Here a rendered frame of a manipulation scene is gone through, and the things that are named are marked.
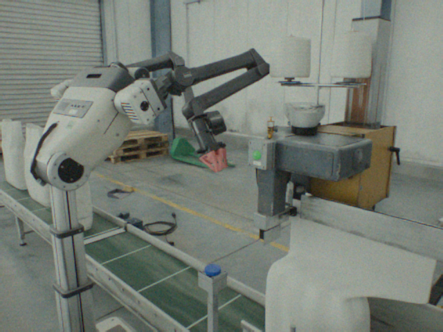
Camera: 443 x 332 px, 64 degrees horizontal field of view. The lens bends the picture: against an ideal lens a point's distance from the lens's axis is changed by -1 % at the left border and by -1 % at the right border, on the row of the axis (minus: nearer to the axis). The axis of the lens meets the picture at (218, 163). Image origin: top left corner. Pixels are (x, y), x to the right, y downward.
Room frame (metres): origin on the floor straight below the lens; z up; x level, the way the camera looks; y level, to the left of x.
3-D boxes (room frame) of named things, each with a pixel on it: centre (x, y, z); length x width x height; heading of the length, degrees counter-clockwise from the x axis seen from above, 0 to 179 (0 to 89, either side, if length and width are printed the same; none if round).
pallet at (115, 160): (6.95, 1.72, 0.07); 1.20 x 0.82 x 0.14; 133
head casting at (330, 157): (1.18, -0.32, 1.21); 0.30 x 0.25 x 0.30; 45
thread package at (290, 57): (1.52, -0.29, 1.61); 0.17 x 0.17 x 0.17
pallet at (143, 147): (6.96, 1.71, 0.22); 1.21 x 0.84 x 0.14; 135
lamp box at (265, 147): (1.15, -0.14, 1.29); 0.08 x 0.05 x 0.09; 45
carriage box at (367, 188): (1.44, -0.54, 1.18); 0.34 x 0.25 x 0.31; 135
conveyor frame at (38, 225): (3.22, 1.66, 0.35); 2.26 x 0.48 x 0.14; 45
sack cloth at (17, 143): (3.73, 2.18, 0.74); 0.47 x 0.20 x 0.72; 47
